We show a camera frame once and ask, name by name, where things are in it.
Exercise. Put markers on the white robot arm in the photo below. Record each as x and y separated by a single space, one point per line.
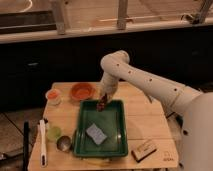
194 106

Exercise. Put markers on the red bowl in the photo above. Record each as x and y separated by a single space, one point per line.
81 91

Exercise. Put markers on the blue grey sponge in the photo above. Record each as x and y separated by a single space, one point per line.
97 135

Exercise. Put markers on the light green cup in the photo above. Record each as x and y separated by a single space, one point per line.
53 133

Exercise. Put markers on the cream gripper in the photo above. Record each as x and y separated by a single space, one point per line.
108 91

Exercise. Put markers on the white handled brush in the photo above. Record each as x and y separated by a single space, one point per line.
43 143

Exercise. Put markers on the small metal cup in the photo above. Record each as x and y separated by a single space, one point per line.
64 143

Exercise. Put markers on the grey wedge piece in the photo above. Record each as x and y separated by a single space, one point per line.
149 98

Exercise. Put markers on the green plastic tray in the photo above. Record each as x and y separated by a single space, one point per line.
111 121

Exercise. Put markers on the wooden block eraser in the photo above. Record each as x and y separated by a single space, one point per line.
144 150

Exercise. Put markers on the black pole left of table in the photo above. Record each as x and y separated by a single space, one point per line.
26 146

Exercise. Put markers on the dark red grape bunch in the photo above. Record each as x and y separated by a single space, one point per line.
102 103

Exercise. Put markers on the small cup with orange lid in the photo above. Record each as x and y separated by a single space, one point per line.
53 96

